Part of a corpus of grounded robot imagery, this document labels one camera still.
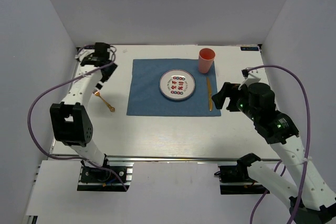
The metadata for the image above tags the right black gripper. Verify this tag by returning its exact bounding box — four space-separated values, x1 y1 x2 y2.
212 82 259 121

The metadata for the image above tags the gold knife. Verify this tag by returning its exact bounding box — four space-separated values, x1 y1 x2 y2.
206 77 213 111

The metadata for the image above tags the white patterned plate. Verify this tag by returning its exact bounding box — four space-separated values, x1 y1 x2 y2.
159 69 196 101

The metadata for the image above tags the blue cloth napkin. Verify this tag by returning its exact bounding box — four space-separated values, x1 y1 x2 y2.
127 59 221 117

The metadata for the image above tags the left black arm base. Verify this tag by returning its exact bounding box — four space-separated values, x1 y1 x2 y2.
77 160 133 192

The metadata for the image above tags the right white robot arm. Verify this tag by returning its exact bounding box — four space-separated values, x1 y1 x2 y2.
212 82 335 223

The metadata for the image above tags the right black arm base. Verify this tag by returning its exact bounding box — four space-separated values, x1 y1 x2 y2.
214 165 266 195

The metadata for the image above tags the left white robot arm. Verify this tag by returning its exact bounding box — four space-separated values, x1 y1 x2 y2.
50 42 117 182

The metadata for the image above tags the gold fork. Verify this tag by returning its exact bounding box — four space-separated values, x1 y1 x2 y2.
92 89 115 113

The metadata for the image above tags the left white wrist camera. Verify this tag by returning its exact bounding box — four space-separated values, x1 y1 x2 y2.
75 49 93 62

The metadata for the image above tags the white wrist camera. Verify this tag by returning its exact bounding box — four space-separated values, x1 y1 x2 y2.
75 49 93 62
238 68 261 90

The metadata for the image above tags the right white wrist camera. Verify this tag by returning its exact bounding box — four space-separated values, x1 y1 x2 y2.
238 68 261 90

